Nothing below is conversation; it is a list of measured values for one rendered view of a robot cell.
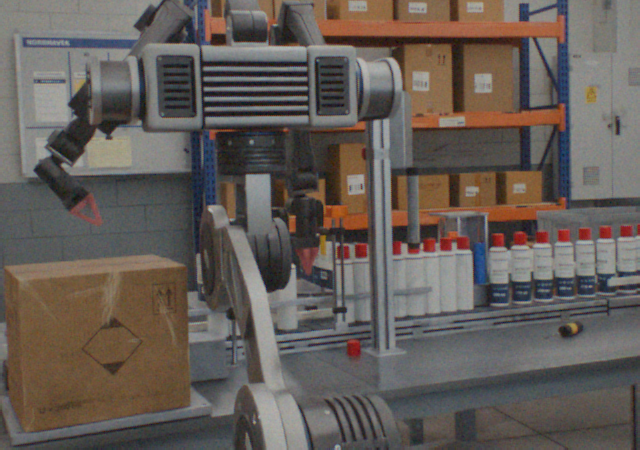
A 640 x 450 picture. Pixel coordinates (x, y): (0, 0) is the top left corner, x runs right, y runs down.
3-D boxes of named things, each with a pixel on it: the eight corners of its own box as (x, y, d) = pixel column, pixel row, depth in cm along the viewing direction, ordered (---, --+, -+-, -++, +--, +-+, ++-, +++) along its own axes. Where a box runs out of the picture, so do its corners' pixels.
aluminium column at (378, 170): (387, 348, 220) (380, 82, 217) (395, 352, 216) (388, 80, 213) (371, 350, 219) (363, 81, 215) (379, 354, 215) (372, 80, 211)
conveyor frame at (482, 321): (583, 310, 266) (582, 294, 266) (609, 316, 256) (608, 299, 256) (3, 380, 202) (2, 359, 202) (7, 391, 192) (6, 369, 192)
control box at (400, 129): (412, 166, 230) (411, 94, 229) (406, 168, 214) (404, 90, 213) (374, 167, 233) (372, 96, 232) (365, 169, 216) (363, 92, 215)
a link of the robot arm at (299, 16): (273, -12, 215) (313, -14, 217) (269, 35, 224) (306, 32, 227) (327, 106, 186) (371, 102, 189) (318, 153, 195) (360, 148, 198)
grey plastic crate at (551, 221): (637, 248, 452) (636, 205, 451) (697, 256, 415) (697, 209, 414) (535, 256, 431) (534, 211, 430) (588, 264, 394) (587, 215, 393)
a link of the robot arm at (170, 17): (172, -24, 201) (208, 5, 203) (146, 10, 210) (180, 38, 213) (76, 91, 171) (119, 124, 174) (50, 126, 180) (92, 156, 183)
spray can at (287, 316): (293, 326, 226) (290, 248, 225) (300, 330, 222) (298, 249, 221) (274, 328, 224) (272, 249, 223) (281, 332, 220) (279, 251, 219)
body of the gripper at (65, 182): (86, 190, 222) (65, 168, 220) (89, 191, 212) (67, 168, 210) (66, 208, 220) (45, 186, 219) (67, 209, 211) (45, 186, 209)
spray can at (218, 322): (225, 334, 219) (223, 253, 218) (232, 338, 214) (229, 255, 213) (205, 337, 217) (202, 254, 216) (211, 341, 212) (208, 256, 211)
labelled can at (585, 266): (587, 295, 263) (585, 227, 262) (599, 298, 258) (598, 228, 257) (572, 297, 261) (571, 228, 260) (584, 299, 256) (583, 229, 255)
